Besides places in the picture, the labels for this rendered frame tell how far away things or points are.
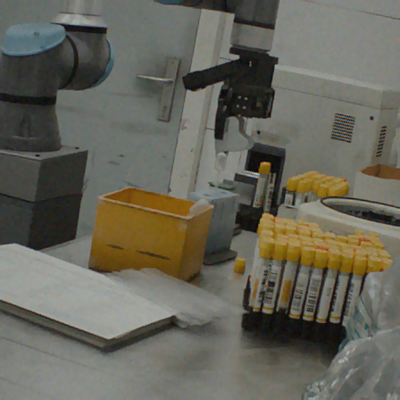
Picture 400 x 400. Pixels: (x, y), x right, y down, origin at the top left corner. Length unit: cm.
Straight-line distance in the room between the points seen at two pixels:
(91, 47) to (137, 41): 170
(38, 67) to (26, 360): 91
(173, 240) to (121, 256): 8
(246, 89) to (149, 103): 189
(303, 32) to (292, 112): 137
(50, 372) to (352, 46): 260
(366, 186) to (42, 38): 65
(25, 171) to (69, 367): 81
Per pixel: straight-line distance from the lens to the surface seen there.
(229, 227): 157
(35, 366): 97
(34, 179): 175
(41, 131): 181
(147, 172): 360
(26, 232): 177
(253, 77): 173
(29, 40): 180
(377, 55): 342
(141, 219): 133
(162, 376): 101
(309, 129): 211
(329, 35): 345
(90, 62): 191
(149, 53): 359
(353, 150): 210
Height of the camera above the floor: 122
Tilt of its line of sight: 10 degrees down
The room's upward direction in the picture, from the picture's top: 10 degrees clockwise
